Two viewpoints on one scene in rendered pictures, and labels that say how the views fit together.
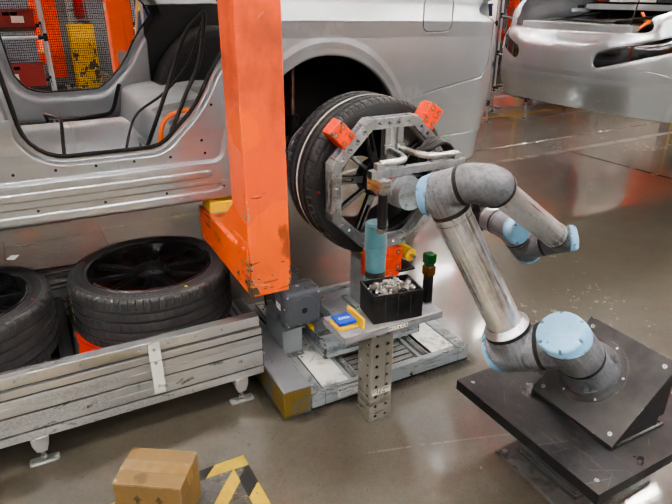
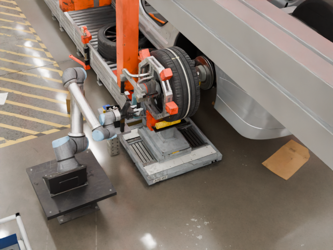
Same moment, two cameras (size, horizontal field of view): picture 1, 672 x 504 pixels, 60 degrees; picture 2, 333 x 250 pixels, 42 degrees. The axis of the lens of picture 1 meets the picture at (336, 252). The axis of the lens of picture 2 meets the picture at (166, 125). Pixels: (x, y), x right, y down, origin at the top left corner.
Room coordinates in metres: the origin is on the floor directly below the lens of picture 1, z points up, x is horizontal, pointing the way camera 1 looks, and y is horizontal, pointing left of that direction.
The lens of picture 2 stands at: (2.23, -3.42, 3.10)
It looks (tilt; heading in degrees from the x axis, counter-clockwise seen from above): 40 degrees down; 86
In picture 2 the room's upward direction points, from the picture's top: 5 degrees clockwise
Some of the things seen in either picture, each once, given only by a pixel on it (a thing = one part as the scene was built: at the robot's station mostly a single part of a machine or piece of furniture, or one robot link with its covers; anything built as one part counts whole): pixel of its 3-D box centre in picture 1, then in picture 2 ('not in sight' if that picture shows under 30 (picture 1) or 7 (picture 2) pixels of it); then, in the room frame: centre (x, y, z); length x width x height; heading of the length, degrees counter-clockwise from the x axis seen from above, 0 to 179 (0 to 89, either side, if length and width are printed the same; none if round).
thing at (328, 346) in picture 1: (354, 319); (163, 140); (2.42, -0.09, 0.13); 0.50 x 0.36 x 0.10; 117
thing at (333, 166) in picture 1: (387, 182); (154, 88); (2.29, -0.21, 0.85); 0.54 x 0.07 x 0.54; 117
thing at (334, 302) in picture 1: (364, 282); (167, 128); (2.44, -0.13, 0.32); 0.40 x 0.30 x 0.28; 117
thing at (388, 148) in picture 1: (384, 148); (137, 68); (2.13, -0.18, 1.03); 0.19 x 0.18 x 0.11; 27
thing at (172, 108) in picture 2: not in sight; (171, 108); (2.44, -0.49, 0.85); 0.09 x 0.08 x 0.07; 117
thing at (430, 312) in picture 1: (383, 317); (113, 120); (1.92, -0.18, 0.44); 0.43 x 0.17 x 0.03; 117
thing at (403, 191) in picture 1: (397, 187); (146, 90); (2.22, -0.24, 0.85); 0.21 x 0.14 x 0.14; 27
